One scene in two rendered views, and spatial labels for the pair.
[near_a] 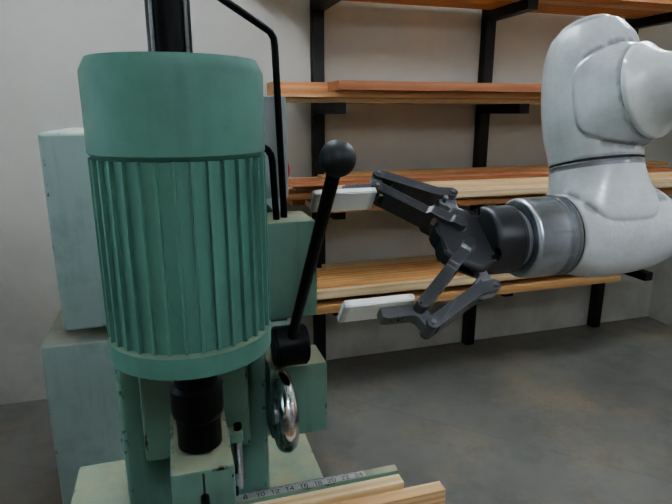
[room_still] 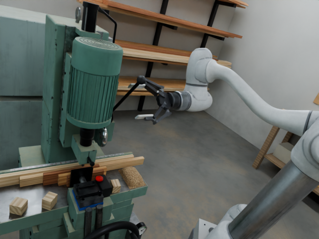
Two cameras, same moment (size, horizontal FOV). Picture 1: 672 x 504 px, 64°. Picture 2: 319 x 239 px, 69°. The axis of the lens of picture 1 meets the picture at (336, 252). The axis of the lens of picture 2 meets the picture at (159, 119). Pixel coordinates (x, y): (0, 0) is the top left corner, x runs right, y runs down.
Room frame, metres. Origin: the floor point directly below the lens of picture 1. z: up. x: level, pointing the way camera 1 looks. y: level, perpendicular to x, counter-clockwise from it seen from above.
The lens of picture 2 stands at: (-0.31, 0.23, 1.67)
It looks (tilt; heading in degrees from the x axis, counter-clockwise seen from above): 25 degrees down; 337
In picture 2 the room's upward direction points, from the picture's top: 16 degrees clockwise
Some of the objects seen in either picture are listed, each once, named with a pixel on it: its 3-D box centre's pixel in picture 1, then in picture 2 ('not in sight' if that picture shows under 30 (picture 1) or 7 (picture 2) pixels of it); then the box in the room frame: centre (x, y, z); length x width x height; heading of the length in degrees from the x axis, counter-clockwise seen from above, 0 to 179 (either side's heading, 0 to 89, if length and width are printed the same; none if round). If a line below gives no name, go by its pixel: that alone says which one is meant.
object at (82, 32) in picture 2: (170, 44); (88, 26); (0.70, 0.20, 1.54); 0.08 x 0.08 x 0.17; 17
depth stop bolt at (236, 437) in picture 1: (235, 456); not in sight; (0.64, 0.14, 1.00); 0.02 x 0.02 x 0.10; 17
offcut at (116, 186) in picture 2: not in sight; (115, 186); (0.47, 0.02, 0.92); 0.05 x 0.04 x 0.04; 10
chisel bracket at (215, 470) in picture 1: (203, 465); (83, 149); (0.59, 0.17, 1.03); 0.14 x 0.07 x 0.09; 17
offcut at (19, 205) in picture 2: not in sight; (18, 206); (0.37, 0.38, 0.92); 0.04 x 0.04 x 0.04; 69
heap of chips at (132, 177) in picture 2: not in sight; (132, 174); (0.55, -0.07, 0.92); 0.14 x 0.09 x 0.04; 17
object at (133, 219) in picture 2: not in sight; (131, 227); (0.51, -0.13, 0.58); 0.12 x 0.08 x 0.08; 17
